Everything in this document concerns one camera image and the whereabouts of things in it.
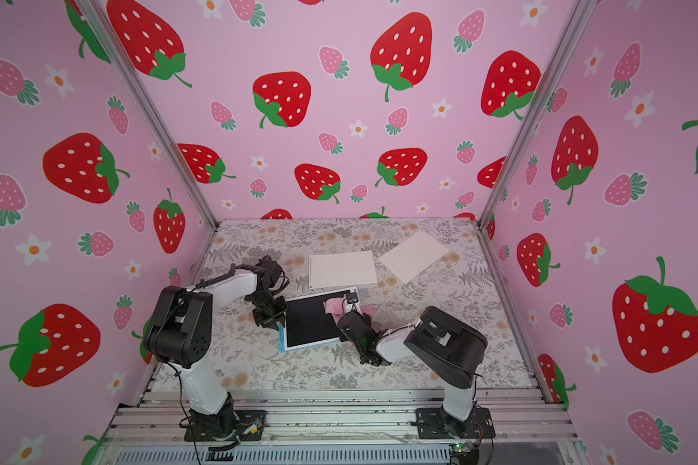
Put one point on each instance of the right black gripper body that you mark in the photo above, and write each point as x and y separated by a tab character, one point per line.
352	324

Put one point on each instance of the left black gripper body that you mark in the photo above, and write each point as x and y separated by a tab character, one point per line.
269	310

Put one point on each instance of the pink fluffy cloth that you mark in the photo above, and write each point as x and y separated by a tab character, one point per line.
338	307

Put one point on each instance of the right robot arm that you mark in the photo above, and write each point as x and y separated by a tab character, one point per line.
452	349

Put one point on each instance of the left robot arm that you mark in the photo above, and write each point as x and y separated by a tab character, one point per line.
181	329

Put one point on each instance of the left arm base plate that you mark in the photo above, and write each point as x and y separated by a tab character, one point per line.
246	425

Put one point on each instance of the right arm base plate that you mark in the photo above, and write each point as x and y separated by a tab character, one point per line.
451	423

